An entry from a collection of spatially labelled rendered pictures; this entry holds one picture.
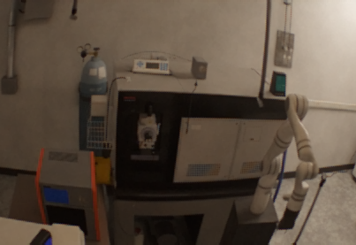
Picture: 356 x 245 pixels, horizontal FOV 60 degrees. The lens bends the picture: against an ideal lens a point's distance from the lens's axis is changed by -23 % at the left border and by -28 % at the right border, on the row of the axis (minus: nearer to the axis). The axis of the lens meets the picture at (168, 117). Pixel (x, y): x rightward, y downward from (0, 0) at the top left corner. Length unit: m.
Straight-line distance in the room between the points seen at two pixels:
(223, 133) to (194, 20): 1.27
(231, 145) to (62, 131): 1.75
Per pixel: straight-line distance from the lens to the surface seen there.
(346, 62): 4.50
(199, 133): 2.53
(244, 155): 2.72
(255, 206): 1.92
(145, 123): 2.37
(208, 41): 3.56
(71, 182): 1.98
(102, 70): 3.14
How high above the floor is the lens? 2.23
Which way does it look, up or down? 23 degrees down
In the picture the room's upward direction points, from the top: 6 degrees clockwise
